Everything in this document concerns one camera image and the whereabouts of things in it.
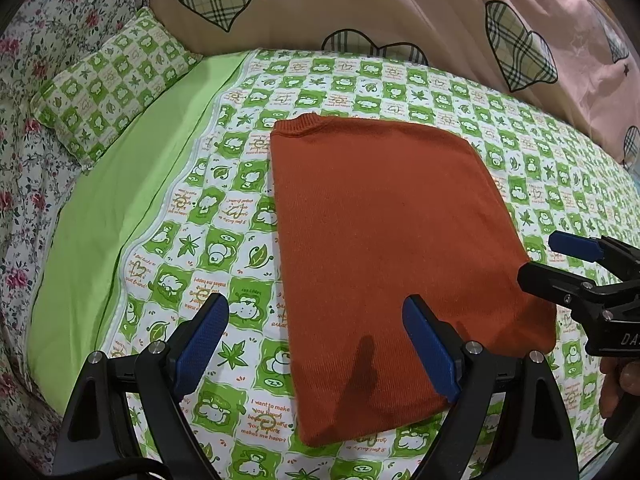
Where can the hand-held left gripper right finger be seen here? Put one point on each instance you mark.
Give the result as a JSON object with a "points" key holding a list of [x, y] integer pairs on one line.
{"points": [[430, 350]]}

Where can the floral print bed cover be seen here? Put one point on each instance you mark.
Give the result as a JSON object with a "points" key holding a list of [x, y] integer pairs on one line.
{"points": [[40, 25]]}

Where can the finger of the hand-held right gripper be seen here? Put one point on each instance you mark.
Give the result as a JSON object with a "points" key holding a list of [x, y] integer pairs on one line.
{"points": [[547, 280], [572, 246]]}

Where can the orange knit sweater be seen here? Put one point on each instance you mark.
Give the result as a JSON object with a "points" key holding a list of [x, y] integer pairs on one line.
{"points": [[375, 235]]}

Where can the pink heart print quilt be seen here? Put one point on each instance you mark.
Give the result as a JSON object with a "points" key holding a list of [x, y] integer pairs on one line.
{"points": [[350, 0]]}

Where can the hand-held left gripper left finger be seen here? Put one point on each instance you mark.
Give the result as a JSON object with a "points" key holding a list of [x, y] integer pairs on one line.
{"points": [[200, 345]]}

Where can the green checked pillow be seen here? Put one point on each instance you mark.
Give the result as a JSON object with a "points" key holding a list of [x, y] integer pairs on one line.
{"points": [[110, 90]]}

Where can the person's right hand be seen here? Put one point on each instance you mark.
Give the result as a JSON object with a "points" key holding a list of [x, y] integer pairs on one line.
{"points": [[617, 385]]}

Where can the green checked bedsheet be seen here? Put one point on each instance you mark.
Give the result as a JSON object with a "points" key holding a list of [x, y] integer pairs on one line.
{"points": [[225, 200]]}

